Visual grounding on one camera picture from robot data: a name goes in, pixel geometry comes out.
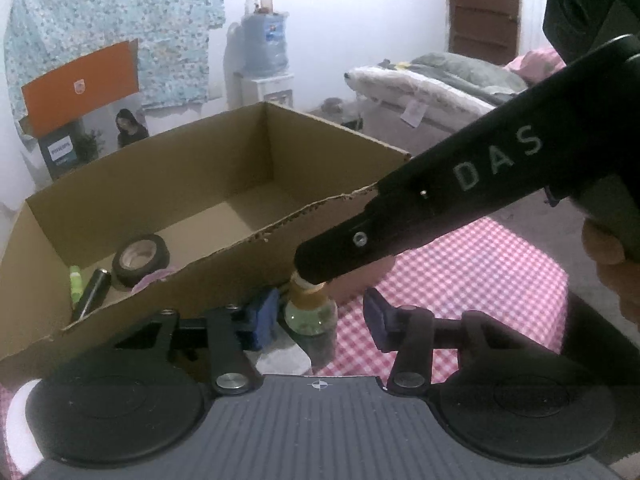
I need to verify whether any white round jar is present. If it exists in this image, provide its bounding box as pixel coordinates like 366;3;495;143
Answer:
6;378;43;474

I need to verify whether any brown wooden door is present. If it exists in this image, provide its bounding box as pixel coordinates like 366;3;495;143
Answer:
448;0;521;65

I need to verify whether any black cylindrical tube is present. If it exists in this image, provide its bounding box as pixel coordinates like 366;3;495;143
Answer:
70;269;112;323

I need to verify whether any right hand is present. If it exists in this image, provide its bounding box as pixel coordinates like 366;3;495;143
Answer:
582;219;640;327

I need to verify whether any brown cardboard box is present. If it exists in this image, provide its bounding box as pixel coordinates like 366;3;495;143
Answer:
1;104;408;361

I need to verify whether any white water dispenser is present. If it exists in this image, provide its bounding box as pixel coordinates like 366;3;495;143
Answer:
235;73;294;108

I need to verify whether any pink checkered tablecloth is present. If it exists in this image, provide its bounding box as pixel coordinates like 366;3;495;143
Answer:
0;216;572;480

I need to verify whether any pink object in box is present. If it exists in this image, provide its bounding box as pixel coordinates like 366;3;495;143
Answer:
130;266;176;295

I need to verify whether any black tape roll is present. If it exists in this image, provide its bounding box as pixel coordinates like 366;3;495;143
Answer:
112;234;170;288

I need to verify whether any green lip balm tube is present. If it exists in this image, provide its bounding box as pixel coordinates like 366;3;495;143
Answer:
68;266;84;306

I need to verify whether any orange and dark product box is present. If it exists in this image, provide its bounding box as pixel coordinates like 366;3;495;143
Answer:
21;40;150;180

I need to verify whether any blue floral cloth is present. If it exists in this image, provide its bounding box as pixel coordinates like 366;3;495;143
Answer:
4;0;226;119

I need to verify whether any bed with blankets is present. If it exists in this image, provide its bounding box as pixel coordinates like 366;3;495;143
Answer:
344;47;565;130

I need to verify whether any green dropper bottle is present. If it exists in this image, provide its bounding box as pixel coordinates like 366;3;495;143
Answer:
284;272;337;337

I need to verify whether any blue water jug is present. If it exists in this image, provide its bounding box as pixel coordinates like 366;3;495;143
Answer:
241;0;288;78

